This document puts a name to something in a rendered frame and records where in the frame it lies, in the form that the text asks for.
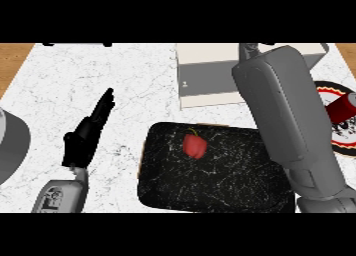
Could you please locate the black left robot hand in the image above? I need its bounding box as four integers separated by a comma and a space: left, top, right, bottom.
60, 87, 118, 170

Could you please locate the black speckled tray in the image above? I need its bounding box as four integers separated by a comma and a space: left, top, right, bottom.
136, 121, 298, 214

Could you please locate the cream and grey tiered shelf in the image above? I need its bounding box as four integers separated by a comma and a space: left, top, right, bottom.
176, 42, 331, 110

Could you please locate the grey round pot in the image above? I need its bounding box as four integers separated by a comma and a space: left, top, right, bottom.
0, 102, 34, 195

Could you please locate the red pepper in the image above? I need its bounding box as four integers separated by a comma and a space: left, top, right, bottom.
182, 127, 210, 161

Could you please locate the red can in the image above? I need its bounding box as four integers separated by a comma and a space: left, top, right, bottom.
323, 92, 356, 125

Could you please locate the round plate with red-black rim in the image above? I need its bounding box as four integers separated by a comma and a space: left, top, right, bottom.
311, 80, 356, 158

